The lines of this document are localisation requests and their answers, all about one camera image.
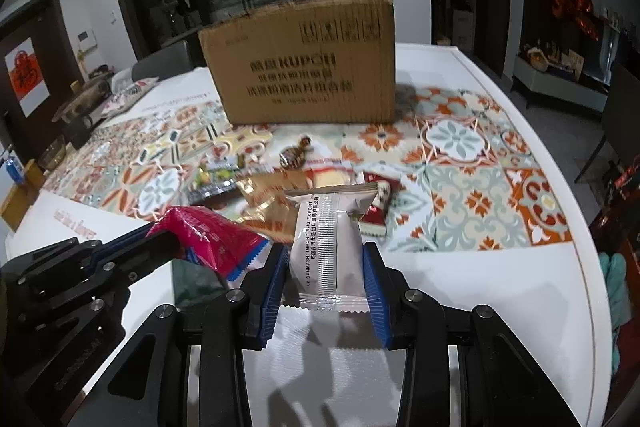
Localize metal pot on table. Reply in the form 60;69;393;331
51;72;113;124

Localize brown wrapped candy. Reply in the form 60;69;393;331
279;135;311;170

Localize white red snack packet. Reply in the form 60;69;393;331
303;158;357;188

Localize grey silver snack packet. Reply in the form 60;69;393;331
283;183;378;313

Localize gold snack packet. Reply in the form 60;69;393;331
236;171;312;244

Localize grey chair left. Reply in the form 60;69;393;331
131;41;194;81

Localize black mug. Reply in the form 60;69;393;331
63;116;96;150

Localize red paper door poster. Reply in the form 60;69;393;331
4;38;50;117

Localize white low cabinet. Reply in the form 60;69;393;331
512;56;608;113

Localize red white candy wrapper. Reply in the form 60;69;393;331
358;171;400;237

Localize red heart balloons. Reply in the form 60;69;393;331
551;0;601;42

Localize glass bowl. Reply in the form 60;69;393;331
38;134;66;171

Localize teal cloth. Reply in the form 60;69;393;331
599;253;632;376

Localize patterned snack bag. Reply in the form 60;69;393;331
101;77;160;119

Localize patterned tile table mat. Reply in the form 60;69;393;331
46;87;572;253

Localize green fruit snack packet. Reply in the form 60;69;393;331
186;155;245;205

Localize dark green snack packet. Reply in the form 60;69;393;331
171;259;226;309

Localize brown cardboard box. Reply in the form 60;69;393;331
198;0;396;124

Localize blue capped water bottle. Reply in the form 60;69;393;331
6;154;26;185

